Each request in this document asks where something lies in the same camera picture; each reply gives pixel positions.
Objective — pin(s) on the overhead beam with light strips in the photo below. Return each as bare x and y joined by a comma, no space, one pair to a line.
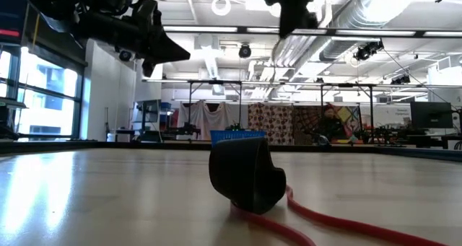
375,32

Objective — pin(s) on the blue plastic basket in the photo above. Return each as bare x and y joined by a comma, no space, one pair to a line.
238,134

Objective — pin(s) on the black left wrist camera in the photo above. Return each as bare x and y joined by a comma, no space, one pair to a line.
148,68

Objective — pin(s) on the dark orange patterned cloth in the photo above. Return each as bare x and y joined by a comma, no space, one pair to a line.
307,119

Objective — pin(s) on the silver ventilation duct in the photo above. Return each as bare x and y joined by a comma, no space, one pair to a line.
361,18

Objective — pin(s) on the white hanging cloth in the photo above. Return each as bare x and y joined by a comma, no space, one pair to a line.
205,119

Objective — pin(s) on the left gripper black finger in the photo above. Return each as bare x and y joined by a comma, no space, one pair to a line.
169,44
166,57

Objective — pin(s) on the workstation cart with monitor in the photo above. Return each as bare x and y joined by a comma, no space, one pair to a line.
148,110

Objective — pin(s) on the person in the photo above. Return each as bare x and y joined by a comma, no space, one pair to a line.
330,127

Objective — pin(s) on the colourful patterned cloth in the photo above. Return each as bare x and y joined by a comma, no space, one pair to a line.
350,116

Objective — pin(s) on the black background monitor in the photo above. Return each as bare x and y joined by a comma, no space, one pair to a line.
431,116

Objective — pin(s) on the wide black rubber band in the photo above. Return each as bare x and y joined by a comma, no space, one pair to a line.
245,174

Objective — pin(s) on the black background robot arm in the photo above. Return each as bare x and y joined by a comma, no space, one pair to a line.
187,130

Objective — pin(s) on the monitor with red bar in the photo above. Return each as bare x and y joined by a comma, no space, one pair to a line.
9,15

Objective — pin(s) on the red rubber band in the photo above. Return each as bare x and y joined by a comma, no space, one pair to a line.
339,224

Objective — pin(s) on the blue storage bin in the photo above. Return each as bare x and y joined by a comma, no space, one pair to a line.
165,106

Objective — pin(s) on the grey desk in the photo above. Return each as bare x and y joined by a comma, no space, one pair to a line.
11,102

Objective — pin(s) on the large window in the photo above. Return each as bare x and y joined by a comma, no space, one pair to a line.
47,94

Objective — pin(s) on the black ceiling spotlight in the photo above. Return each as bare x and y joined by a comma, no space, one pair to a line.
400,80
244,51
125,55
368,51

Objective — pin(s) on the brown patterned hanging cloth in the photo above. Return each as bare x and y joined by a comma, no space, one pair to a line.
270,121

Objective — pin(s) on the black background rig frame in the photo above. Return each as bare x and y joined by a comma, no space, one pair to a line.
216,82
346,84

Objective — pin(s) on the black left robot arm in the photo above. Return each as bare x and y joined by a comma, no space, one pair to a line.
90,18

